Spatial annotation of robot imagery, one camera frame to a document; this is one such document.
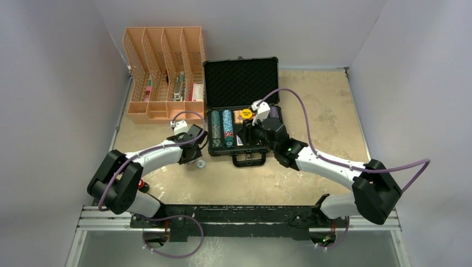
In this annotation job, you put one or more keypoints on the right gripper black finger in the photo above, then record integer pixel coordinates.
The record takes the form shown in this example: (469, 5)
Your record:
(241, 132)
(250, 141)

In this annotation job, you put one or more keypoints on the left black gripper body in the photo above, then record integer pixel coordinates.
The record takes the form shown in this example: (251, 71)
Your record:
(196, 155)

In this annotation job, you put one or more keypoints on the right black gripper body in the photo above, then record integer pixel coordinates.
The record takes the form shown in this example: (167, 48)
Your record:
(260, 137)

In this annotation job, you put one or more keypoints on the yellow big blind button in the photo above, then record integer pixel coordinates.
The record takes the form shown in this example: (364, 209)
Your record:
(246, 114)

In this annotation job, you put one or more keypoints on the white teal chip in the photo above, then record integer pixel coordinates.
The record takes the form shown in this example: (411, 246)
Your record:
(200, 164)

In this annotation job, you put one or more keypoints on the blue card deck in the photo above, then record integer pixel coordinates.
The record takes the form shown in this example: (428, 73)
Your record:
(239, 141)

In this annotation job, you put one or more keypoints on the red gold card deck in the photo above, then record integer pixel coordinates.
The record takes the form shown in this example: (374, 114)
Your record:
(238, 119)

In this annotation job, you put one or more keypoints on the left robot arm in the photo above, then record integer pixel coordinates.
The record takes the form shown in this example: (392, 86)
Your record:
(115, 185)

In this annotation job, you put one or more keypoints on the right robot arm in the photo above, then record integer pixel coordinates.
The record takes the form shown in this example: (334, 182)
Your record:
(373, 191)

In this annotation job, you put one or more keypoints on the purple chip stack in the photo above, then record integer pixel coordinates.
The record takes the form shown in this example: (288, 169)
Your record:
(274, 112)

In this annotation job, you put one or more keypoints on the light blue chip stack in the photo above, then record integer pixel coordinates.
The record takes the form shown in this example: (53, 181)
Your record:
(227, 117)

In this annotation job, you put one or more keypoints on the green chip stack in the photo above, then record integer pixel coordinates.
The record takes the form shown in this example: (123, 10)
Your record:
(216, 130)

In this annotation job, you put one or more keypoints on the black poker chip case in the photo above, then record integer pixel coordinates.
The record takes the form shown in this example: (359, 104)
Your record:
(235, 85)

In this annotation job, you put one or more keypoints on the white red small box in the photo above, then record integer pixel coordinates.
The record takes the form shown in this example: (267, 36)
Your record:
(197, 93)

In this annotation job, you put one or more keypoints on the silver stapler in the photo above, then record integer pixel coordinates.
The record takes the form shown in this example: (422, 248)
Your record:
(179, 87)

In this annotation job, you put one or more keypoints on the red black stamp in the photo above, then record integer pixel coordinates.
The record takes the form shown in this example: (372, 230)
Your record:
(143, 186)

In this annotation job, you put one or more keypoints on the peach plastic desk organizer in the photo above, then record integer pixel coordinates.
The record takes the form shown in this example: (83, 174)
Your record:
(163, 52)

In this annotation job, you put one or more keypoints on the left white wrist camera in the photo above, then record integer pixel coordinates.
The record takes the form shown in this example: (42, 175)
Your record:
(179, 127)

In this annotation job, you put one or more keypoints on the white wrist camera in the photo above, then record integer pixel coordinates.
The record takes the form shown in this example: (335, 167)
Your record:
(179, 127)
(261, 110)

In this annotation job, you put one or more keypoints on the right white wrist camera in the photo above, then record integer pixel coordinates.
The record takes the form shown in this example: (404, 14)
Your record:
(261, 110)

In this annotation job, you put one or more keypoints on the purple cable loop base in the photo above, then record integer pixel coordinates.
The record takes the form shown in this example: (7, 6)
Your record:
(174, 236)

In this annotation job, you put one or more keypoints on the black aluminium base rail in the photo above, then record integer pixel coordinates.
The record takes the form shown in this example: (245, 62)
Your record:
(295, 222)

